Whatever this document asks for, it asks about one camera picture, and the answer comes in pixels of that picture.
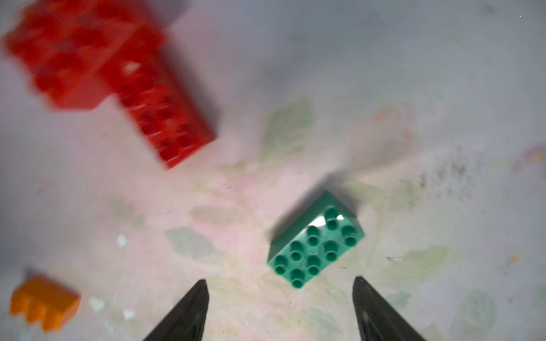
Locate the orange lego brick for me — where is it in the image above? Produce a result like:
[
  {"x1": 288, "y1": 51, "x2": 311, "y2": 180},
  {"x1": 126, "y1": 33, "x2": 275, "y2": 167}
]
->
[{"x1": 9, "y1": 274, "x2": 81, "y2": 333}]

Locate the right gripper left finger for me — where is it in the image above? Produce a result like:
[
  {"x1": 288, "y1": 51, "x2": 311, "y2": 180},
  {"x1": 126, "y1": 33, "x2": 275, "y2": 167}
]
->
[{"x1": 144, "y1": 279, "x2": 210, "y2": 341}]

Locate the green long lego brick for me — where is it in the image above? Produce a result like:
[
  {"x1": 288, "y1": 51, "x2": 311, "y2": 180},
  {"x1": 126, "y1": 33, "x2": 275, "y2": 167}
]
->
[{"x1": 267, "y1": 191, "x2": 365, "y2": 289}]

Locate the red lego brick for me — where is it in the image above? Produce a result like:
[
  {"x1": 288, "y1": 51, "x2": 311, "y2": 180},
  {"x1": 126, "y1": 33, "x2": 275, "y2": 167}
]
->
[
  {"x1": 3, "y1": 1, "x2": 166, "y2": 109},
  {"x1": 116, "y1": 55, "x2": 216, "y2": 169}
]

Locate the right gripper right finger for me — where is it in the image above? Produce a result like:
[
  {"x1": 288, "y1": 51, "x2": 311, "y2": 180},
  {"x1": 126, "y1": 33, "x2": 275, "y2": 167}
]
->
[{"x1": 352, "y1": 276, "x2": 425, "y2": 341}]

